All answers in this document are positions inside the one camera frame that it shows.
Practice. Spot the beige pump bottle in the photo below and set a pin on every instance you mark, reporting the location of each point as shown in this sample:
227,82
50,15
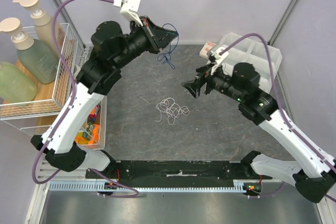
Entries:
42,20

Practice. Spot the white wire basket shelf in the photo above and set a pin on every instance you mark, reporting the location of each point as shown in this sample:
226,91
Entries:
75,56

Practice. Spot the white plastic compartment tray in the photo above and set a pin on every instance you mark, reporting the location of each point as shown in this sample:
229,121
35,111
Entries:
250,51

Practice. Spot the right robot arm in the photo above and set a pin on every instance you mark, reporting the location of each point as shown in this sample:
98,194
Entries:
312,172

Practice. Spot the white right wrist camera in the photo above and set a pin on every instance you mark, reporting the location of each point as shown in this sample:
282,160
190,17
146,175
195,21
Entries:
216,57

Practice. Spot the green yellow snack box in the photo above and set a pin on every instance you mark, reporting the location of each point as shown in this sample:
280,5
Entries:
90,128

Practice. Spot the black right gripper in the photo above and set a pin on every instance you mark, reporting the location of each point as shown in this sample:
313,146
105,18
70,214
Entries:
203,82

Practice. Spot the grey-green pump bottle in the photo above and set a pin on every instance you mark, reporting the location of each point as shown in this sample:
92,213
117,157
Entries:
32,53

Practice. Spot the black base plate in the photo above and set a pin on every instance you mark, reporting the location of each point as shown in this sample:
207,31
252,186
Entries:
179,173

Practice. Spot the pink snack box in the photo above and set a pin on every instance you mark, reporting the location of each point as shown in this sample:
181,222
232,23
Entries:
94,113

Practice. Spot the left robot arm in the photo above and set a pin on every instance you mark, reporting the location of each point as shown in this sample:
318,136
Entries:
112,50

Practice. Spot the light green bottle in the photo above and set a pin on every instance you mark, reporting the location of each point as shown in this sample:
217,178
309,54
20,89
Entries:
16,87

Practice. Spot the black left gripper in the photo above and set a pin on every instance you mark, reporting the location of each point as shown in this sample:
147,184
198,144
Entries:
159,38

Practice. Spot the white slotted cable duct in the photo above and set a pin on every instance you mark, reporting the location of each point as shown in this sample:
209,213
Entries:
102,186

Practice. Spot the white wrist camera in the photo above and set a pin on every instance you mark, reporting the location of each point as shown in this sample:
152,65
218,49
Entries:
129,10
216,57

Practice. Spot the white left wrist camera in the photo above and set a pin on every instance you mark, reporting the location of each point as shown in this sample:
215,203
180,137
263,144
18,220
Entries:
129,10

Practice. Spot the small red white box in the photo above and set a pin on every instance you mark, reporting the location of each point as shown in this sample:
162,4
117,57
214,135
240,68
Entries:
208,46

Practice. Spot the orange snack packet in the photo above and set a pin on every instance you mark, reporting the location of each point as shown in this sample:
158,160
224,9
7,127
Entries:
83,138

